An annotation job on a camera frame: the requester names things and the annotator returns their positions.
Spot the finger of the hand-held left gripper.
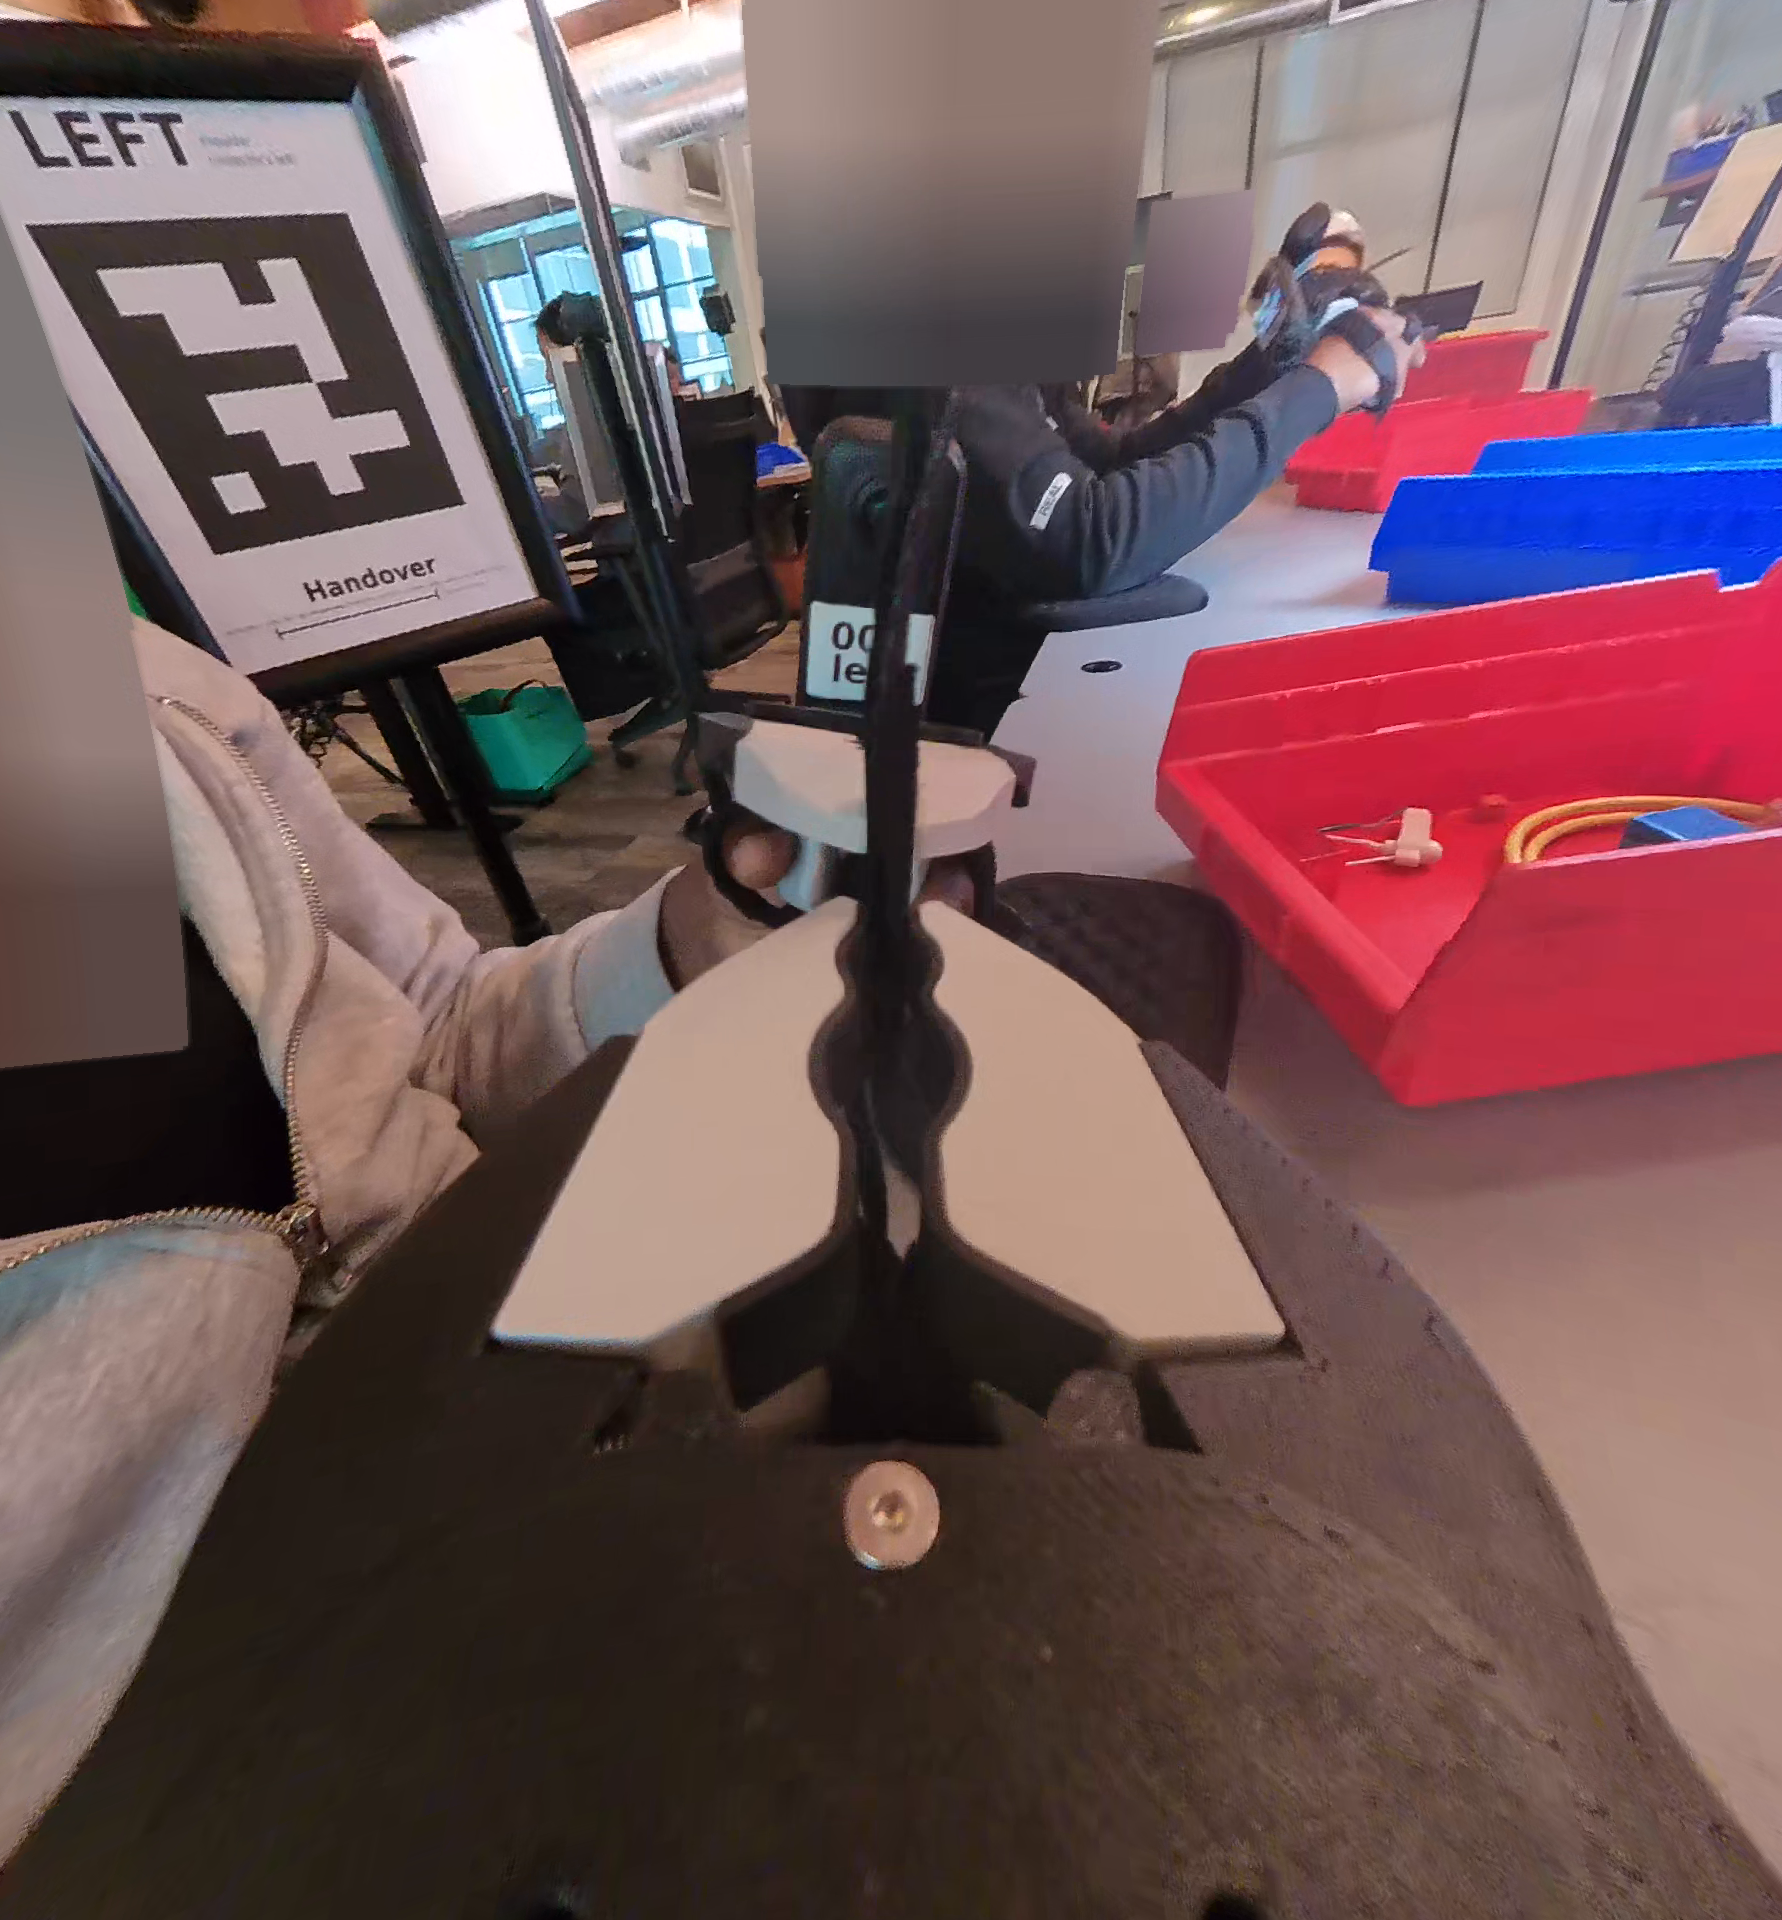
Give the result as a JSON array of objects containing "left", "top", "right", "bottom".
[
  {"left": 910, "top": 745, "right": 1017, "bottom": 871},
  {"left": 723, "top": 728, "right": 876, "bottom": 871}
]

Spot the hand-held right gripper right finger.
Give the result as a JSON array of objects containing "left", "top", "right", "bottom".
[{"left": 901, "top": 897, "right": 1292, "bottom": 1423}]

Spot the person's left forearm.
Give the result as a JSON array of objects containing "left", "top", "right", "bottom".
[{"left": 448, "top": 871, "right": 683, "bottom": 1079}]

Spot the black mesh wrist rest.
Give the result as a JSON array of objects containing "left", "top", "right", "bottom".
[{"left": 994, "top": 874, "right": 1250, "bottom": 1091}]

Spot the black framed marker sign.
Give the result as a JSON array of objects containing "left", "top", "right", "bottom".
[{"left": 0, "top": 26, "right": 586, "bottom": 947}]

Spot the person's black shirt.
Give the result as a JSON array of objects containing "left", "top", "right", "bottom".
[{"left": 0, "top": 923, "right": 308, "bottom": 1261}]

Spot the white plug with wires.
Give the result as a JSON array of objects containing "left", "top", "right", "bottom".
[{"left": 1315, "top": 809, "right": 1441, "bottom": 874}]

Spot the blue storage bin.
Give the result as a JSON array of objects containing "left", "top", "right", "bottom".
[{"left": 1369, "top": 421, "right": 1782, "bottom": 611}]

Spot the green plastic bin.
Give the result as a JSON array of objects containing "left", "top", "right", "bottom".
[{"left": 456, "top": 680, "right": 593, "bottom": 808}]

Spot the black tripod stand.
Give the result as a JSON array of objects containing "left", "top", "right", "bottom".
[{"left": 522, "top": 0, "right": 721, "bottom": 752}]

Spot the grey desk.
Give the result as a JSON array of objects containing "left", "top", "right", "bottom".
[{"left": 980, "top": 494, "right": 1782, "bottom": 1920}]

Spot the black cable strap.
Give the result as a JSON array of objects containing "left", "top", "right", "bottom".
[{"left": 830, "top": 385, "right": 970, "bottom": 1275}]

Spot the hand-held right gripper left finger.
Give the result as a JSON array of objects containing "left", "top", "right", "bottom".
[{"left": 489, "top": 897, "right": 900, "bottom": 1445}]

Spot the yellow network cable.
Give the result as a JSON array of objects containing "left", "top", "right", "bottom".
[{"left": 1496, "top": 796, "right": 1782, "bottom": 871}]

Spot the person's left hand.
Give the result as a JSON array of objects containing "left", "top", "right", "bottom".
[{"left": 659, "top": 825, "right": 802, "bottom": 992}]

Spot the red storage bin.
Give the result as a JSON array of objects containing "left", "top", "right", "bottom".
[
  {"left": 1156, "top": 559, "right": 1782, "bottom": 1107},
  {"left": 1287, "top": 331, "right": 1594, "bottom": 513}
]

